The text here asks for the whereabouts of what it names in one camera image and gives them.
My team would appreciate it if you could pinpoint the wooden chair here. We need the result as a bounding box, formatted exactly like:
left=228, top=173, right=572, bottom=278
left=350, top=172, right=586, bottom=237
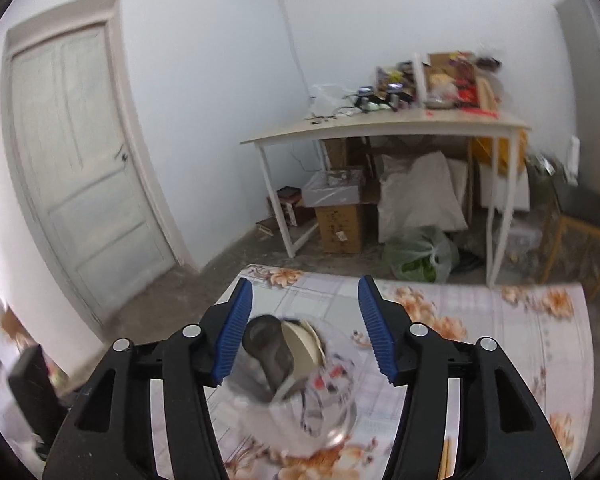
left=539, top=180, right=600, bottom=300

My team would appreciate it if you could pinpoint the white desk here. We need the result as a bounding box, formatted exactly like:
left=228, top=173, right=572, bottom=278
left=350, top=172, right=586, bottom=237
left=239, top=109, right=531, bottom=288

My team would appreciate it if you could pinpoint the white door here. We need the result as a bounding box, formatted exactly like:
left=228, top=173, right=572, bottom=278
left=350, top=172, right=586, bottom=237
left=1, top=0, right=188, bottom=333

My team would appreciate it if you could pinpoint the white sack under desk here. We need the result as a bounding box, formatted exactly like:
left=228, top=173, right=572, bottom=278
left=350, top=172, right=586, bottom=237
left=378, top=151, right=468, bottom=243

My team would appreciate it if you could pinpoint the green vegetable plastic bag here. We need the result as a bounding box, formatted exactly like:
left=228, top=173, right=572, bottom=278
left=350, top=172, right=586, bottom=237
left=382, top=226, right=460, bottom=284

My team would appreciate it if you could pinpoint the cream plastic ladle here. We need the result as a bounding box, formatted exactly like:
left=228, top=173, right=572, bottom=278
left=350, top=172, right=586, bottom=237
left=272, top=320, right=325, bottom=403

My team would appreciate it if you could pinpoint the silver refrigerator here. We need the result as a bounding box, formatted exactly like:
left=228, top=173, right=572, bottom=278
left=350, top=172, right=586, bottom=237
left=555, top=0, right=600, bottom=191

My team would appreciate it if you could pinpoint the floral plastic tablecloth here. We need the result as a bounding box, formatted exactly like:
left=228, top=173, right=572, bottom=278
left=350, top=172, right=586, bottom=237
left=149, top=263, right=595, bottom=480

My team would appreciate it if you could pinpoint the brown cardboard box under desk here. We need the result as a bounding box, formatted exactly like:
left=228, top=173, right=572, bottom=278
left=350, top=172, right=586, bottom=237
left=315, top=205, right=364, bottom=255

